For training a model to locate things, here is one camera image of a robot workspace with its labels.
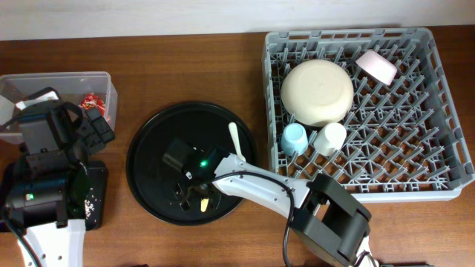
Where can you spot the small pink bowl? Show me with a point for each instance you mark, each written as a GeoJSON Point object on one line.
{"type": "Point", "coordinates": [377, 66]}

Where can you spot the yellow plastic spoon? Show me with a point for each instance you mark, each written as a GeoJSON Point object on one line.
{"type": "Point", "coordinates": [204, 203]}

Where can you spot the white plastic cup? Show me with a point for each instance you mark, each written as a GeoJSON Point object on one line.
{"type": "Point", "coordinates": [330, 139]}

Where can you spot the grey dishwasher rack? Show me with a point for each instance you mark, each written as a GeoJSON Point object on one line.
{"type": "Point", "coordinates": [404, 141]}

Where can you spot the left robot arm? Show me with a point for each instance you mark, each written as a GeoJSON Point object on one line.
{"type": "Point", "coordinates": [51, 144]}

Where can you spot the light blue plastic cup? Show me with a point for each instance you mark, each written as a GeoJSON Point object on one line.
{"type": "Point", "coordinates": [294, 139]}

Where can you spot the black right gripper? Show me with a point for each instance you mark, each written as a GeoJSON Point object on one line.
{"type": "Point", "coordinates": [188, 182]}

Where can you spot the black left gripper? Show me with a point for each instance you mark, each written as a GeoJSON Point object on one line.
{"type": "Point", "coordinates": [97, 138]}

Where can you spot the black rectangular tray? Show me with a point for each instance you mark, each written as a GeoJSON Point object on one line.
{"type": "Point", "coordinates": [55, 197]}

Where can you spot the clear plastic waste bin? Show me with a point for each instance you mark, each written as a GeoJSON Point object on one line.
{"type": "Point", "coordinates": [71, 86]}

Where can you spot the cream large bowl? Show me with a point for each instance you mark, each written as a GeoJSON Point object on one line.
{"type": "Point", "coordinates": [317, 92]}

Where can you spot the cooked rice pile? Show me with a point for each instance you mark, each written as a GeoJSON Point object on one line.
{"type": "Point", "coordinates": [92, 204]}

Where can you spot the black round tray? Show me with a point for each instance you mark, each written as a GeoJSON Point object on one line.
{"type": "Point", "coordinates": [158, 187]}

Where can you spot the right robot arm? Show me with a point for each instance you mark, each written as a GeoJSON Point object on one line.
{"type": "Point", "coordinates": [329, 220]}

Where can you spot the red snack wrapper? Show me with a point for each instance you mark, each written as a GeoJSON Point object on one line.
{"type": "Point", "coordinates": [95, 100]}

